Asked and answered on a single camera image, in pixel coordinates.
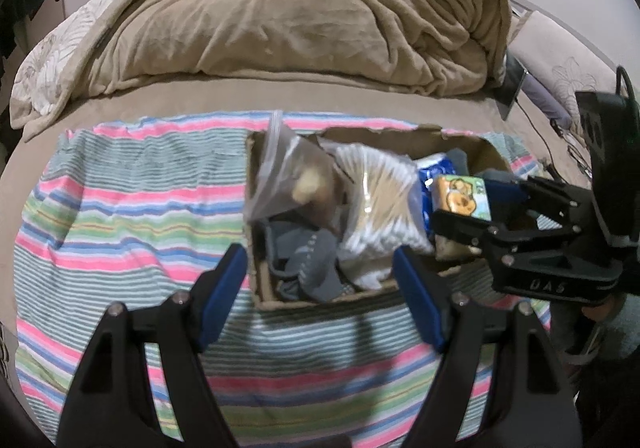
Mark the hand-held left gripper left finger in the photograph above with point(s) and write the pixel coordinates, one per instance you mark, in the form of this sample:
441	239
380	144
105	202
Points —
222	298

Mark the cartoon print tissue pack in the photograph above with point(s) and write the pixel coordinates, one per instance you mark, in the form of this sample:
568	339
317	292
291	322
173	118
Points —
460	198

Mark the grey sock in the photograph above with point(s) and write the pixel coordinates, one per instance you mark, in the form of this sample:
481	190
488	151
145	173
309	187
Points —
322	268
282	243

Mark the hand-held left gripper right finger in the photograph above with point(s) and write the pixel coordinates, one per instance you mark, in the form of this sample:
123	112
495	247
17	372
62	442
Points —
417	298

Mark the pale floral pillow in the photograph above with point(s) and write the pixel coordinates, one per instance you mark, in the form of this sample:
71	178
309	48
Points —
565	52

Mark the bed with brown sheet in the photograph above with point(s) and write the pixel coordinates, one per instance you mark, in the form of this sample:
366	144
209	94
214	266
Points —
200	95

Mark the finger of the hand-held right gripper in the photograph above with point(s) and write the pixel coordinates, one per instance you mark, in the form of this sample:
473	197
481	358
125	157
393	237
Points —
505	198
460	225

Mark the grey headboard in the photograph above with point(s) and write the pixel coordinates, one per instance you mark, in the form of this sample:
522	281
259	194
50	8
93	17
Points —
550	10

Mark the blue-grey pillow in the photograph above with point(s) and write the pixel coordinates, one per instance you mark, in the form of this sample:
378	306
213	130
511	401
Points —
545	100

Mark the brown cardboard box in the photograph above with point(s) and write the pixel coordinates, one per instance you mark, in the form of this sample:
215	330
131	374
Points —
380	140

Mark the clear zip plastic bag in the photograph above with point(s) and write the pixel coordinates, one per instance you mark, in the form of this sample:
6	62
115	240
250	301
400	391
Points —
285	167

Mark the cotton swab pack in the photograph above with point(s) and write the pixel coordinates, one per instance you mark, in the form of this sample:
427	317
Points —
380	198

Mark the standing tablet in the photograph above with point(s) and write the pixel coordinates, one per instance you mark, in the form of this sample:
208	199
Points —
512	87

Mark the beige fleece blanket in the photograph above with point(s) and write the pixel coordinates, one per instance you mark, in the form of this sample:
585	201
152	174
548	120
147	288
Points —
275	12

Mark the striped cloth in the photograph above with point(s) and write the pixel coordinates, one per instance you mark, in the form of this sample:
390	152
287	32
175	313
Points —
125	208

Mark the white floral quilt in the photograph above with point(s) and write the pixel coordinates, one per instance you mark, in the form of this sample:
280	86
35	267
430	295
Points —
45	67

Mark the blue packet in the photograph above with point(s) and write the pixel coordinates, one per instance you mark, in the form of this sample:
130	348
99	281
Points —
430	172

